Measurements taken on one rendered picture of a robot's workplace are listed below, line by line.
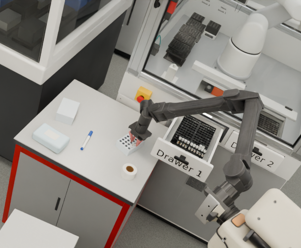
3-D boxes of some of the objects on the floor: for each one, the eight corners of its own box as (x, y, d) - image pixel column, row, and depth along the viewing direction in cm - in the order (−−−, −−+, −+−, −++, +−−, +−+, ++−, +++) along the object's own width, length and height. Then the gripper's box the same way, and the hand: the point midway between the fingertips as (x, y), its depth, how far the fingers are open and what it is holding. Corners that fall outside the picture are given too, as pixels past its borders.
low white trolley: (94, 286, 251) (134, 202, 203) (-3, 231, 256) (13, 138, 208) (134, 213, 296) (174, 130, 248) (50, 168, 301) (74, 78, 253)
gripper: (131, 117, 213) (122, 139, 223) (147, 131, 210) (137, 153, 220) (140, 112, 218) (131, 134, 228) (156, 125, 215) (146, 147, 225)
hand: (135, 142), depth 223 cm, fingers open, 3 cm apart
